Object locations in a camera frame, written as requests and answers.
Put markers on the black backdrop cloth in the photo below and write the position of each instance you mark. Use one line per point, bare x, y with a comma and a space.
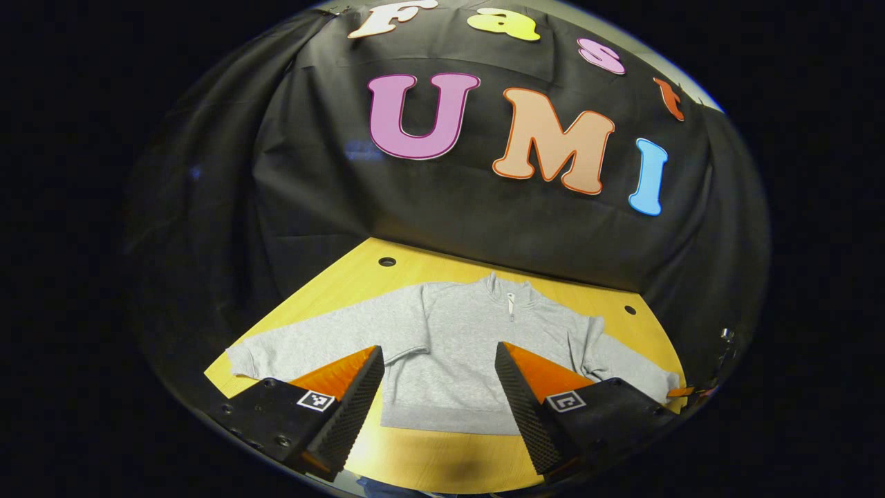
442, 207

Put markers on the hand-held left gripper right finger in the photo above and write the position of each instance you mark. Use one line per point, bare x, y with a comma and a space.
529, 415

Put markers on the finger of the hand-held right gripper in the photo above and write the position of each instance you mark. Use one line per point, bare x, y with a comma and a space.
684, 392

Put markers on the grey zip-neck sweater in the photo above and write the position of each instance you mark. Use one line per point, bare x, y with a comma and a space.
449, 360

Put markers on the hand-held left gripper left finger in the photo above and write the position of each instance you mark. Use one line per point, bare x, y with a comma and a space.
352, 415

